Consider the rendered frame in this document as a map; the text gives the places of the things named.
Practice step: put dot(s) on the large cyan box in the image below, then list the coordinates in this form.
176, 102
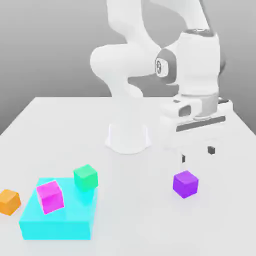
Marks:
60, 224

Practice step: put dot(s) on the small green cube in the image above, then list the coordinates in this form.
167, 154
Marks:
86, 178

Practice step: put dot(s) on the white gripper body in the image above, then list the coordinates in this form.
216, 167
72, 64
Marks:
200, 136

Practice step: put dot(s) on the small magenta cube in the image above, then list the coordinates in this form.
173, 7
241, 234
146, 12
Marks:
51, 198

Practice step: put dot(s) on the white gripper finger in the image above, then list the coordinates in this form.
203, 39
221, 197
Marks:
183, 158
211, 150

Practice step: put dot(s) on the small orange cube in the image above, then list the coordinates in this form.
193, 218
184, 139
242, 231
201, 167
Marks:
9, 202

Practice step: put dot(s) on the small purple cube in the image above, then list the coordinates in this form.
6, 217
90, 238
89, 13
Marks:
185, 185

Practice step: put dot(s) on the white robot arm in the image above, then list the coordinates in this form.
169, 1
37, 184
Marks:
124, 60

